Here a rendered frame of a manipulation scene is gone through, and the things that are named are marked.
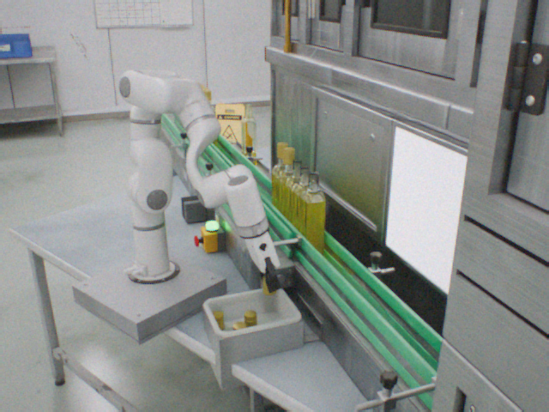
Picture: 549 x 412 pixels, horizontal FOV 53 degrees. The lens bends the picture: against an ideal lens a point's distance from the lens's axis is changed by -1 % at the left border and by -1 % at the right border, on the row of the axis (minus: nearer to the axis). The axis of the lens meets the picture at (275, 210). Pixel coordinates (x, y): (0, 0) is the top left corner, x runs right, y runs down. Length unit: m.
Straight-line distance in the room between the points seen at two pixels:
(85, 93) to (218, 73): 1.72
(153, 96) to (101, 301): 0.59
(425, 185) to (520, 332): 0.73
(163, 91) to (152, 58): 6.03
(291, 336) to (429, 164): 0.55
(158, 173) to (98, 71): 5.88
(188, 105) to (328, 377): 0.74
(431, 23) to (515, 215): 0.82
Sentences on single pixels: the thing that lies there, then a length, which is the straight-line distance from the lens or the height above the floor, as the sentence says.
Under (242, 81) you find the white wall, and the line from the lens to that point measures 7.69.
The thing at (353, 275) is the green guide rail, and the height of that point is 0.92.
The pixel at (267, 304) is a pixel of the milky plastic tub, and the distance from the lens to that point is 1.54.
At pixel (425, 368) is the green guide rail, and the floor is 0.96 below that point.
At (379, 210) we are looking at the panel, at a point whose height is 1.07.
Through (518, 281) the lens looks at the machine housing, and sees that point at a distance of 0.56.
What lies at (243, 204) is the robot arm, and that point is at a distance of 1.25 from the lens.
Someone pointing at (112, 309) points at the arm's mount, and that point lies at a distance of 1.55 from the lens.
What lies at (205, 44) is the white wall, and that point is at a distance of 7.50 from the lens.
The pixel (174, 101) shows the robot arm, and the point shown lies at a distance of 1.36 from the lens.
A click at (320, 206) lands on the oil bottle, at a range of 1.51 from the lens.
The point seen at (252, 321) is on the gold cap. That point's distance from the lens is 1.47.
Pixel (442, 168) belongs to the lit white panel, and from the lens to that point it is 1.21.
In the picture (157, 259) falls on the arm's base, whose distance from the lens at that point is 1.65.
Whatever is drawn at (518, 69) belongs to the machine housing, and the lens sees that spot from 0.54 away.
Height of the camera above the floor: 1.62
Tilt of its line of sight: 23 degrees down
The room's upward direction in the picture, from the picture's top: straight up
